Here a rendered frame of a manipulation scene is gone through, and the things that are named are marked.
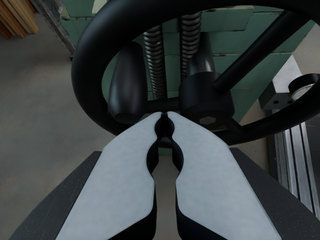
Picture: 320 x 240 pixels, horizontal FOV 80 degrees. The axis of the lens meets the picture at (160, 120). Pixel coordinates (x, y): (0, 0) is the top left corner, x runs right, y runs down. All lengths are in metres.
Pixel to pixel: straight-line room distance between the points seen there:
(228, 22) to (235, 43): 0.16
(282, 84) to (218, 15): 0.34
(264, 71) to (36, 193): 1.10
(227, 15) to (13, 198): 1.19
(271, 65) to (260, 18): 0.13
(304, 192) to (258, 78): 0.54
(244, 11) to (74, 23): 0.27
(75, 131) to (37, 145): 0.21
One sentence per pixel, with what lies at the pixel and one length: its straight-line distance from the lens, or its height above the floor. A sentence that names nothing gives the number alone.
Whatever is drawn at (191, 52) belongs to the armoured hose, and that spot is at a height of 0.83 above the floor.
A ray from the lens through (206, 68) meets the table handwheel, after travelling 0.24.
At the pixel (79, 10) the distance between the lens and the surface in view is 0.38.
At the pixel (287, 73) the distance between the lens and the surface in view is 0.59.
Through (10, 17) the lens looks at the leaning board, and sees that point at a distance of 1.85.
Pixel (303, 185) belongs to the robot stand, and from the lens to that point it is 0.94.
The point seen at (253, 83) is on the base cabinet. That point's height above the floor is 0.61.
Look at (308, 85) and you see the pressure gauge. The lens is 0.49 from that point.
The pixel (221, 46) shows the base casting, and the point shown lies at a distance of 0.42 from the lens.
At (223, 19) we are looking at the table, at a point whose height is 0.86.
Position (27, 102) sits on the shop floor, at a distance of 1.46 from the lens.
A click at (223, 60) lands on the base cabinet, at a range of 0.45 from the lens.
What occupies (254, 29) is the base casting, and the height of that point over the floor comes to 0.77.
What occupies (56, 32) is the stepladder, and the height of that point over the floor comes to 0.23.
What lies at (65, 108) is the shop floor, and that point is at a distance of 1.31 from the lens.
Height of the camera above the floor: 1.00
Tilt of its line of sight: 63 degrees down
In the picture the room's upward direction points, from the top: 3 degrees counter-clockwise
